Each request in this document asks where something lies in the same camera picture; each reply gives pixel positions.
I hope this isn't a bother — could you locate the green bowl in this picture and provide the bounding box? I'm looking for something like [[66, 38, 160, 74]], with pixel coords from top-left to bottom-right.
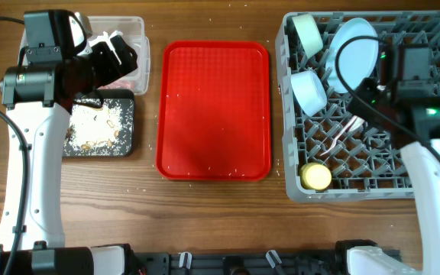
[[292, 14, 323, 59]]

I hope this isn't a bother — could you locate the light blue plate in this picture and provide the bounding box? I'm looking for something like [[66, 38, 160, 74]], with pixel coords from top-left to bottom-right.
[[325, 18, 378, 94]]

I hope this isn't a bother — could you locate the red serving tray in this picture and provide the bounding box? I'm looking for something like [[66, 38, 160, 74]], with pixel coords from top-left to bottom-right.
[[156, 40, 272, 181]]

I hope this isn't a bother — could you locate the clear plastic waste bin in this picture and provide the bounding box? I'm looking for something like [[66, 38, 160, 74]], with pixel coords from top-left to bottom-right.
[[78, 15, 151, 96]]

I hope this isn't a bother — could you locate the white plastic fork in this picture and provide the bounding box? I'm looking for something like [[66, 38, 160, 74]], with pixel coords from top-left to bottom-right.
[[321, 116, 358, 156]]

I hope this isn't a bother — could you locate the food scraps and rice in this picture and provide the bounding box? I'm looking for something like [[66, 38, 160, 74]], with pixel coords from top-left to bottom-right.
[[65, 101, 134, 156]]

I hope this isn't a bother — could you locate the white plastic spoon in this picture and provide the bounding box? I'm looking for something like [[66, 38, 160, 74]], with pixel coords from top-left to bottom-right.
[[331, 115, 365, 147]]

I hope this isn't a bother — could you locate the black plastic tray bin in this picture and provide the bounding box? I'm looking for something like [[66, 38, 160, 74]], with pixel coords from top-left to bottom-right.
[[61, 88, 136, 158]]

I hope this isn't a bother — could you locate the yellow plastic cup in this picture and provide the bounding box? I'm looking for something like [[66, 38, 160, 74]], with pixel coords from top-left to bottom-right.
[[299, 163, 332, 190]]

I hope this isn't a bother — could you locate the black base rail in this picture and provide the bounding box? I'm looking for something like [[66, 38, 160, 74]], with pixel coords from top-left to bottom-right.
[[135, 250, 348, 275]]

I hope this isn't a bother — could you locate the light blue bowl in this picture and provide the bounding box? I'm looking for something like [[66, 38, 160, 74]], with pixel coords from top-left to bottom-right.
[[290, 71, 327, 117]]

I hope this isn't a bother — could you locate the grey dishwasher rack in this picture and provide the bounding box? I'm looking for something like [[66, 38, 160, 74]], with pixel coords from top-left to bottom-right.
[[275, 11, 440, 202]]

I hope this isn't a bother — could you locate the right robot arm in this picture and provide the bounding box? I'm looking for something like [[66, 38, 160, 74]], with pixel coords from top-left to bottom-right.
[[335, 37, 440, 274]]

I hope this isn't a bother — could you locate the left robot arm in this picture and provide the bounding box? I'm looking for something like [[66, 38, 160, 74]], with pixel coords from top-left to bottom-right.
[[0, 9, 145, 274]]

